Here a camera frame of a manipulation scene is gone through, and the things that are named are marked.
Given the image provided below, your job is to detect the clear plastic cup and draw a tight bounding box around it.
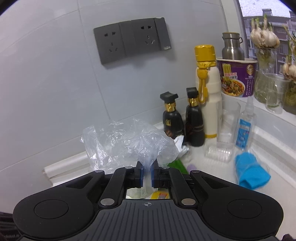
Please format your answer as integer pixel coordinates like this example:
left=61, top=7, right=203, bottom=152
left=265, top=73, right=290, bottom=114

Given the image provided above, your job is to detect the garlic sprouts glass vase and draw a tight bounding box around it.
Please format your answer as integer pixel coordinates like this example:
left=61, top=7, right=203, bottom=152
left=250, top=14, right=280, bottom=103

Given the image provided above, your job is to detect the yellow food package box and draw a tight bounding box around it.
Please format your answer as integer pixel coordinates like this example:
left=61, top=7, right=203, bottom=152
left=148, top=188, right=170, bottom=199

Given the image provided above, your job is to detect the stainless steel flask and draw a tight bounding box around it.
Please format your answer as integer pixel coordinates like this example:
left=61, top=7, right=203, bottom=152
left=222, top=32, right=244, bottom=60

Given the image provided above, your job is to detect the crumpled white tissue by bottles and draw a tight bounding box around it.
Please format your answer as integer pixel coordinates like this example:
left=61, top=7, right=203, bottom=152
left=174, top=135, right=190, bottom=158

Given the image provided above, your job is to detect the clear plastic bag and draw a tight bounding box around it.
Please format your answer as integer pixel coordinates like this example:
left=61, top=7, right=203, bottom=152
left=81, top=118, right=179, bottom=174

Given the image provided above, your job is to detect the black gold-collared bottle left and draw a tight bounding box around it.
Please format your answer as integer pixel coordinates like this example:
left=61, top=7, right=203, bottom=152
left=160, top=91, right=184, bottom=139

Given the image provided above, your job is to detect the black gold-collared bottle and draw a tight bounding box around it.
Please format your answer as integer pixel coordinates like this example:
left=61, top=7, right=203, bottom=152
left=185, top=87, right=205, bottom=147
left=160, top=91, right=184, bottom=139

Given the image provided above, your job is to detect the cream bottle yellow cap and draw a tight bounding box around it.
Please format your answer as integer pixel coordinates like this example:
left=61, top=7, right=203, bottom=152
left=194, top=45, right=222, bottom=138

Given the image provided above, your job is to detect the tall clear glass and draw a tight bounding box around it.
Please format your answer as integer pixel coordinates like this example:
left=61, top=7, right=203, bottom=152
left=217, top=100, right=241, bottom=149

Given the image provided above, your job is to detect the purple instant noodle cup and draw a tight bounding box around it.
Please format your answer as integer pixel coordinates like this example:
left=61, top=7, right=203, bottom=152
left=217, top=58, right=257, bottom=97

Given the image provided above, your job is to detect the blue cloth in cup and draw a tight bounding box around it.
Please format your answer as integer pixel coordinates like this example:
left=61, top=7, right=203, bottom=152
left=234, top=152, right=271, bottom=190

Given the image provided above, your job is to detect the clear spray bottle blue label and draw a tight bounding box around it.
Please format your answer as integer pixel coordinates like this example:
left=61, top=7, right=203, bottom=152
left=235, top=96, right=257, bottom=151

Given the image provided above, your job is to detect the clear plastic tray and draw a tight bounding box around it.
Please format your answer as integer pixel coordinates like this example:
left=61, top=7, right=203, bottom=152
left=204, top=145, right=233, bottom=163

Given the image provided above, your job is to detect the dark grey wall socket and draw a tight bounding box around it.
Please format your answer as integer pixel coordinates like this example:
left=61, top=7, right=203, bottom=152
left=93, top=18, right=171, bottom=65

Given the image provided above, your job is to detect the black gold-collared bottle right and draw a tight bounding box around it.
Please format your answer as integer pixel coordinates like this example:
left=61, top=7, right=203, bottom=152
left=185, top=87, right=205, bottom=147

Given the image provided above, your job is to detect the garlic sprouts jar cluster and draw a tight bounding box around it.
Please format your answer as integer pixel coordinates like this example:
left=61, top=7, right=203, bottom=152
left=282, top=27, right=295, bottom=115

